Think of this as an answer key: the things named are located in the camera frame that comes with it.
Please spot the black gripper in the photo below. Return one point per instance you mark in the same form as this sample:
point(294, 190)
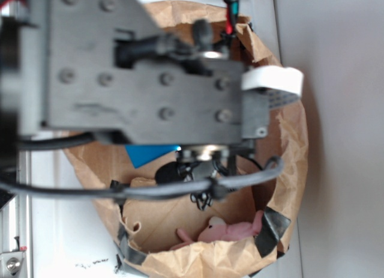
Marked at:
point(114, 76)

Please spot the blue rectangular block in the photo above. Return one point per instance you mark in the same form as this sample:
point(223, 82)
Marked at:
point(141, 155)

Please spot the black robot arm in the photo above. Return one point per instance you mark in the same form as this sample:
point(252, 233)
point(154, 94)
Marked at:
point(23, 95)

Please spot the pink plush toy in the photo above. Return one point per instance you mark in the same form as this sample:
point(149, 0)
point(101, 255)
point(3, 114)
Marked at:
point(228, 231)

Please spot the brown paper bag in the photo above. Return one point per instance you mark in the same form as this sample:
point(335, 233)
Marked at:
point(177, 239)

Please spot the aluminium frame rail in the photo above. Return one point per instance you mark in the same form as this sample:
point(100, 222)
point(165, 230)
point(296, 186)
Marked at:
point(16, 229)

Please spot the silver corner bracket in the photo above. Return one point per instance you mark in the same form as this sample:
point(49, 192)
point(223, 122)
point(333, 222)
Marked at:
point(12, 264)

